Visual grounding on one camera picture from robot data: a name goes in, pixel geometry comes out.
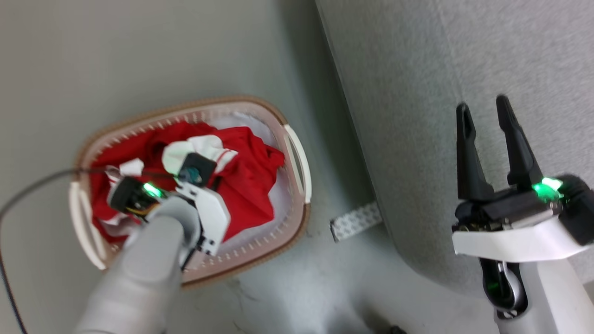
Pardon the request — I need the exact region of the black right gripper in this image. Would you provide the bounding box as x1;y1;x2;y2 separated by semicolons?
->
452;95;594;245

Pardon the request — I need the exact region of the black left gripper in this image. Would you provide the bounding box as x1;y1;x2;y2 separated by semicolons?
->
109;178;164;216

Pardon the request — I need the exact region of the white brown-rimmed laundry basket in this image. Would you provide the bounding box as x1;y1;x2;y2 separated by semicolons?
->
69;95;312;290

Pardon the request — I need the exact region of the thin black cable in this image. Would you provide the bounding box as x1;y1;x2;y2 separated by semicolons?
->
0;168;181;334

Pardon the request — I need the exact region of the red and white garment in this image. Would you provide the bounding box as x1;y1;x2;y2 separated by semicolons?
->
89;121;286;244

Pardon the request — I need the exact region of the white patterned floor tape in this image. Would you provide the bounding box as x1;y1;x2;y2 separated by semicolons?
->
329;201;383;243

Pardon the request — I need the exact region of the grey fabric sofa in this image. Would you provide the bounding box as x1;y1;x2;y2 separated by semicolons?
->
316;0;594;297

